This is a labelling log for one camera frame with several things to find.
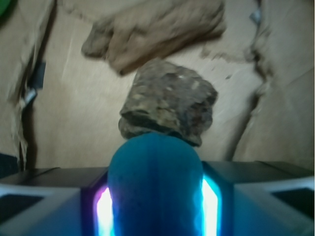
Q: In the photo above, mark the light brown driftwood piece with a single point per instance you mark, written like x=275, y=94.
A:
x=153, y=29

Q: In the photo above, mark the blue textured ball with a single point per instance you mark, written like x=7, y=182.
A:
x=155, y=184

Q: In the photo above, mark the brown paper bag tray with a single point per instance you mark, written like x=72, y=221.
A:
x=59, y=108

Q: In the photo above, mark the dark brown bark chunk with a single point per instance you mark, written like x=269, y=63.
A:
x=168, y=99

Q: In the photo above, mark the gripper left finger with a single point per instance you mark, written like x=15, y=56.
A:
x=56, y=202

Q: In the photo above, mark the green textured ball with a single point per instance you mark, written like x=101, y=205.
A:
x=6, y=7

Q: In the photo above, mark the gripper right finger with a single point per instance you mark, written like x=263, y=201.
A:
x=258, y=199

